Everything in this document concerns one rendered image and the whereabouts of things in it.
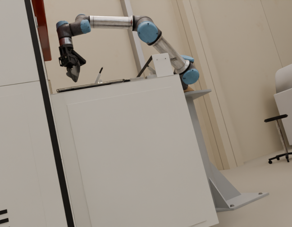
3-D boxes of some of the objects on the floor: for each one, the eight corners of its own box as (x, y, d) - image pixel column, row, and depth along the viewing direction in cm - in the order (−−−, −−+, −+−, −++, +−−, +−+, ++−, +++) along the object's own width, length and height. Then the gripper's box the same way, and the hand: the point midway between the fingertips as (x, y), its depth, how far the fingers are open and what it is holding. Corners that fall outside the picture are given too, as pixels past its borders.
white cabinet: (88, 292, 112) (50, 94, 124) (79, 240, 203) (57, 129, 215) (227, 240, 131) (182, 73, 143) (162, 214, 222) (138, 113, 234)
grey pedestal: (224, 194, 236) (198, 100, 248) (269, 194, 198) (236, 83, 211) (175, 214, 209) (149, 107, 221) (217, 217, 172) (182, 89, 184)
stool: (318, 153, 346) (303, 109, 355) (294, 161, 326) (280, 115, 334) (285, 157, 387) (273, 118, 396) (263, 165, 367) (250, 123, 375)
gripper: (54, 48, 162) (61, 83, 159) (66, 42, 158) (74, 78, 155) (65, 51, 170) (72, 85, 167) (76, 45, 166) (84, 79, 163)
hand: (76, 80), depth 164 cm, fingers closed
